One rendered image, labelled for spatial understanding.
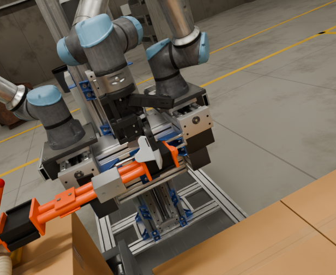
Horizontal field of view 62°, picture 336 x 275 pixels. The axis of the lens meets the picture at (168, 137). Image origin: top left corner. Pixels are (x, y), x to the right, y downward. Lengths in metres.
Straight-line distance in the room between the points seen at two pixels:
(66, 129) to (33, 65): 10.99
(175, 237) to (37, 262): 1.03
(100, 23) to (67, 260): 0.55
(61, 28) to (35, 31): 10.76
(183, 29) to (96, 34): 0.54
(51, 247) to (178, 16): 0.83
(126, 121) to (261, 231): 0.75
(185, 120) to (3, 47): 11.31
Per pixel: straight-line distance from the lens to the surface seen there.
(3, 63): 12.24
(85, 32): 0.60
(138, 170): 0.69
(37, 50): 12.06
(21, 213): 0.77
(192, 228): 1.74
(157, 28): 6.94
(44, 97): 1.13
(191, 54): 1.13
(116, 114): 0.64
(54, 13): 1.30
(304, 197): 1.30
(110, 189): 0.69
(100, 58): 0.60
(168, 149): 0.69
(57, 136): 1.17
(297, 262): 1.10
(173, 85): 1.20
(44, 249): 0.87
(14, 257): 0.89
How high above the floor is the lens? 1.43
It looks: 26 degrees down
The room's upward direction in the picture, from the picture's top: 20 degrees counter-clockwise
